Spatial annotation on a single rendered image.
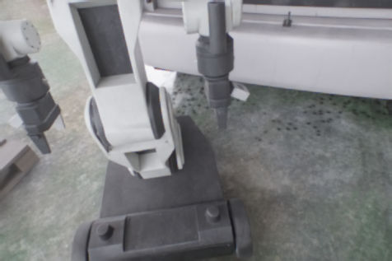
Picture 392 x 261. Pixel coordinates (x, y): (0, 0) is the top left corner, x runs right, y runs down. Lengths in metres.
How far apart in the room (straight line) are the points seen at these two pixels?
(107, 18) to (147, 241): 0.66
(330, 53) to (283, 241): 0.73
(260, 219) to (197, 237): 0.34
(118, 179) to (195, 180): 0.31
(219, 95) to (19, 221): 1.07
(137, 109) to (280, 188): 0.82
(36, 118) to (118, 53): 0.25
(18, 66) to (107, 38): 0.20
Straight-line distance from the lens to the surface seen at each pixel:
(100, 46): 0.60
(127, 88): 0.56
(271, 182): 1.24
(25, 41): 0.64
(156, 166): 0.86
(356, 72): 1.18
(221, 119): 0.64
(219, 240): 0.90
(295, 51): 1.12
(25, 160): 1.54
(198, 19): 0.57
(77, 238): 1.00
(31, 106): 0.70
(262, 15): 1.24
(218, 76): 0.63
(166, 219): 0.94
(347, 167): 1.39
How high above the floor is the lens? 1.03
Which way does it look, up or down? 46 degrees down
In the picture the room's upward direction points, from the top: 6 degrees counter-clockwise
